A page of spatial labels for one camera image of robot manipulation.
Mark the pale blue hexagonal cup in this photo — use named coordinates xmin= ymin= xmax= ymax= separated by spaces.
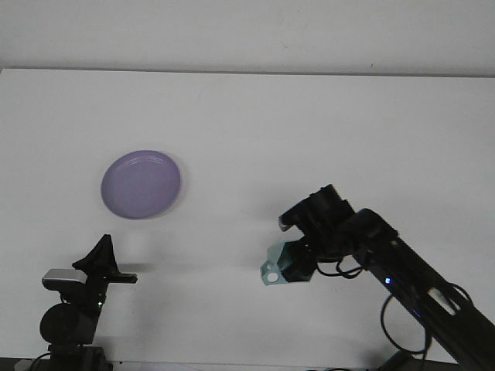
xmin=259 ymin=237 xmax=315 ymax=288

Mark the pale purple round plate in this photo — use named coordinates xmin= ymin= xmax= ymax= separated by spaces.
xmin=100 ymin=149 xmax=183 ymax=221

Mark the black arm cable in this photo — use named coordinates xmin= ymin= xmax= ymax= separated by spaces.
xmin=29 ymin=350 xmax=53 ymax=371
xmin=380 ymin=283 xmax=476 ymax=354

